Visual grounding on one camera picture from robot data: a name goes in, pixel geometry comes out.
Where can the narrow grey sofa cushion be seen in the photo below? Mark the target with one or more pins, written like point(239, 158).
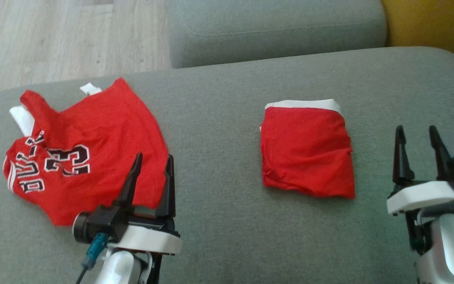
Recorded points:
point(274, 27)

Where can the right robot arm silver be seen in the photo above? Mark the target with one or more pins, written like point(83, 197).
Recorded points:
point(448, 248)

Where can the wide grey sofa seat cushion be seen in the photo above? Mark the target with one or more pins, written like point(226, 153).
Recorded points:
point(219, 157)

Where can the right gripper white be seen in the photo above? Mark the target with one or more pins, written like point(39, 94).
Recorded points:
point(420, 195)

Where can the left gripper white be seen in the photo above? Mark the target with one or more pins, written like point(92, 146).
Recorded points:
point(148, 238)

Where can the red shorts with white trim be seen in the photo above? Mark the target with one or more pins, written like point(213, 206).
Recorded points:
point(306, 154)

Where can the red Bulls 23 jersey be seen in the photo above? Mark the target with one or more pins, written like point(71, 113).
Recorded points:
point(108, 130)

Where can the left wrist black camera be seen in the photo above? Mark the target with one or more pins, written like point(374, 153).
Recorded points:
point(96, 223)

